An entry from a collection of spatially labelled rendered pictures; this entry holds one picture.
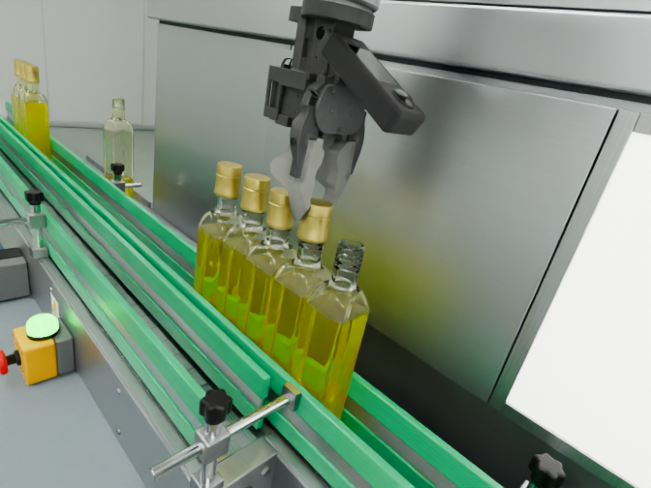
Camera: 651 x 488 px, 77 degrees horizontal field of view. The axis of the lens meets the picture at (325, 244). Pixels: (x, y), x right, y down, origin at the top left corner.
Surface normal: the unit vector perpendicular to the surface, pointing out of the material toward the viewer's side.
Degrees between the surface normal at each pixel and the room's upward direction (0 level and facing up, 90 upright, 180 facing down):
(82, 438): 0
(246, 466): 0
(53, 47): 90
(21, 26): 90
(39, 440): 0
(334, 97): 90
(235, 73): 90
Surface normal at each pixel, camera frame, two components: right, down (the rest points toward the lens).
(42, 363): 0.70, 0.40
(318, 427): -0.69, 0.15
